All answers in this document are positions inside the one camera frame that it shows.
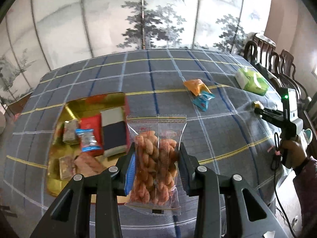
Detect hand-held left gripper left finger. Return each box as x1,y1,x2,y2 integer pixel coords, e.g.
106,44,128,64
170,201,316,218
30,142,136,238

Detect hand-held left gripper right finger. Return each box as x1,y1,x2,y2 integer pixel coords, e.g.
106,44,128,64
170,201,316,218
178,142,289,238

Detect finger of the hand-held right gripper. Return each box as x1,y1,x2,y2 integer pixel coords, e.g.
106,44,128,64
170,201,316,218
259,113,297,130
255,106,286,117

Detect gold candy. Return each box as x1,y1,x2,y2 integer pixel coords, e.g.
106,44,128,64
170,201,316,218
251,100,265,112

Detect clear twisted snack packet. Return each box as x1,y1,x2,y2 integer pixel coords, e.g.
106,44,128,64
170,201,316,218
124,114,187,216

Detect red snack packet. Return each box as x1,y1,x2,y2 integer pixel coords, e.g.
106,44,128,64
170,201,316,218
79,115,104,156

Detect gold tray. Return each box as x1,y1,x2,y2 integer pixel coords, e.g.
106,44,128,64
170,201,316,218
46,92,132,204

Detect person's right forearm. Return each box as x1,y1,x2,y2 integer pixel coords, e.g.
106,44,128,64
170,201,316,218
292,156,317,228

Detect person's right hand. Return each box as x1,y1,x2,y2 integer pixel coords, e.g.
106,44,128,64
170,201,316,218
284,135,309,173

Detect green tissue pack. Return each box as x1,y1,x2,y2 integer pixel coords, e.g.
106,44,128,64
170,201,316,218
234,67,270,96

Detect dark wooden chair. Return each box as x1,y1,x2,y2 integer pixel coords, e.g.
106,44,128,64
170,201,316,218
244,33,276,66
271,50,312,105

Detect pink snack packet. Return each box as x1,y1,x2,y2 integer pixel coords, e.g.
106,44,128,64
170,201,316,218
74,152,106,176

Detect grey navy snack packet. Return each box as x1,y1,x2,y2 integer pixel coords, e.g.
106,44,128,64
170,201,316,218
100,107,128,158

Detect blue clear candy packet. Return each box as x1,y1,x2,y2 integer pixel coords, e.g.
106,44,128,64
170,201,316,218
75,128,99,153

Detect brown snack packet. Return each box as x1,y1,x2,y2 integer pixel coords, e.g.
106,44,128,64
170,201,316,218
58,156,76,180

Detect blue snack packet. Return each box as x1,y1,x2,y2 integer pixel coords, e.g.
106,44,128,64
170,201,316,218
192,91,215,111

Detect grey-green small packet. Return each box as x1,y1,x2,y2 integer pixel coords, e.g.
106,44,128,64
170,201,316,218
62,119,81,145

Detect orange snack packet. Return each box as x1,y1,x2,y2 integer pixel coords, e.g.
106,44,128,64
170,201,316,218
183,79,211,97

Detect plaid blue-grey tablecloth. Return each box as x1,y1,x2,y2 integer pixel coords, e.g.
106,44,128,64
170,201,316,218
4,48,301,238

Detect painted folding screen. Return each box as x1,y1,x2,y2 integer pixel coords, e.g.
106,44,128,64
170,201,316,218
0,0,273,105

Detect black cable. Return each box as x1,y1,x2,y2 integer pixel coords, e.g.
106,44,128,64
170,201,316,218
270,132,298,231

